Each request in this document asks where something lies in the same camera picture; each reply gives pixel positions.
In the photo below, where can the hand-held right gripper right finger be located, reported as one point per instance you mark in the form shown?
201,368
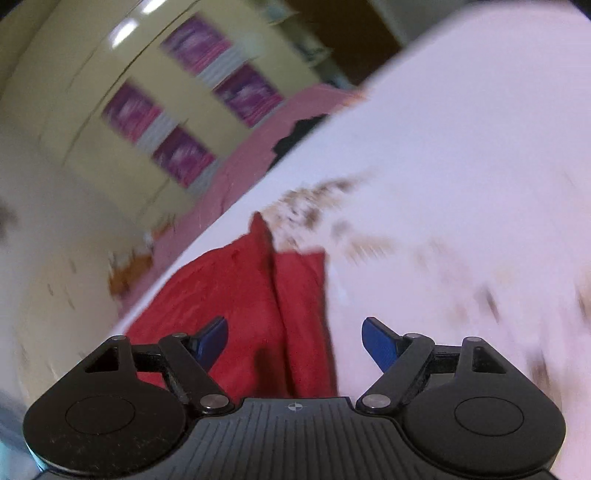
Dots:
378,344

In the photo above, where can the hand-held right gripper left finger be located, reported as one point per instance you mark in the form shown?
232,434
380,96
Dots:
211,344

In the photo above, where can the red down jacket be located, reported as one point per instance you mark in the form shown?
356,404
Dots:
221,286

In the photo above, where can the cream bed headboard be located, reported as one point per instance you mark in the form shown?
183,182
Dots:
60,295

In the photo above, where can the pink blanket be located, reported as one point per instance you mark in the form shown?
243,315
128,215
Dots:
258,157

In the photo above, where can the white floral bed sheet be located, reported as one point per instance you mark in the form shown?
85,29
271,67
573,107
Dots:
461,161

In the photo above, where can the dark cloth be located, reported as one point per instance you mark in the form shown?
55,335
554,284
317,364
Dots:
300,136

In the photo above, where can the cream wardrobe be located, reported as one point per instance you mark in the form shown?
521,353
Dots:
69,83

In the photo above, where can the corner shelf unit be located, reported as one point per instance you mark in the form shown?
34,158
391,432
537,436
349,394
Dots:
300,44

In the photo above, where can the purple wall poster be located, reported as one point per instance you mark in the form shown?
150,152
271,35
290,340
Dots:
131,113
184,157
249,94
196,44

